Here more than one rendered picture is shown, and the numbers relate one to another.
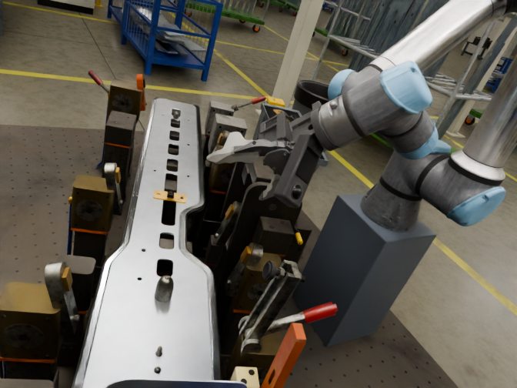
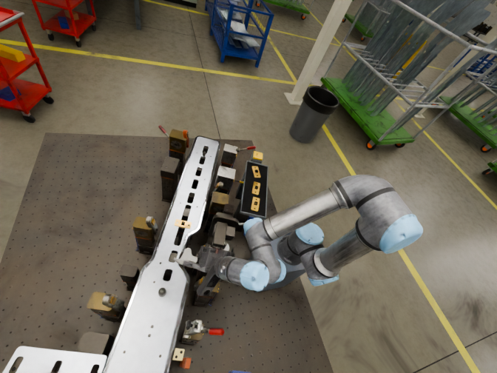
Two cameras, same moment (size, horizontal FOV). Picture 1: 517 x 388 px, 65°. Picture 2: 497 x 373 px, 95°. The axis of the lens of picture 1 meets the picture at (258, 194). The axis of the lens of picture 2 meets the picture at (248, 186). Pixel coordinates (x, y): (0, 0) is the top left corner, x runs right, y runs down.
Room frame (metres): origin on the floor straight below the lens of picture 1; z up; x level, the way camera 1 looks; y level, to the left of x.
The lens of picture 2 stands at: (0.36, -0.05, 2.13)
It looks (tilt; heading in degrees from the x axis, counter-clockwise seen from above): 50 degrees down; 3
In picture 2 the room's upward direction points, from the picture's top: 25 degrees clockwise
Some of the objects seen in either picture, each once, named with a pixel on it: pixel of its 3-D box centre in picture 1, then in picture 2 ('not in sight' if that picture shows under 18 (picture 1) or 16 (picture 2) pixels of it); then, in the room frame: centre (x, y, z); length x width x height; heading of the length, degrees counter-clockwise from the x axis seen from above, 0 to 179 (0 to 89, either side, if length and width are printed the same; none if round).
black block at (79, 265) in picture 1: (65, 314); (129, 279); (0.56, 0.31, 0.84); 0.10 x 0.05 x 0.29; 108
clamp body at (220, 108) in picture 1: (215, 148); (227, 166); (1.49, 0.23, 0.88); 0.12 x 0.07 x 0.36; 108
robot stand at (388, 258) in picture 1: (357, 269); (276, 263); (0.97, -0.34, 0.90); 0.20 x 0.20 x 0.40; 37
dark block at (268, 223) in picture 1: (251, 293); not in sight; (0.72, -0.06, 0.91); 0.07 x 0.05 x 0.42; 108
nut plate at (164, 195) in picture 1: (170, 195); (183, 223); (0.87, 0.21, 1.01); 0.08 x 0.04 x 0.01; 107
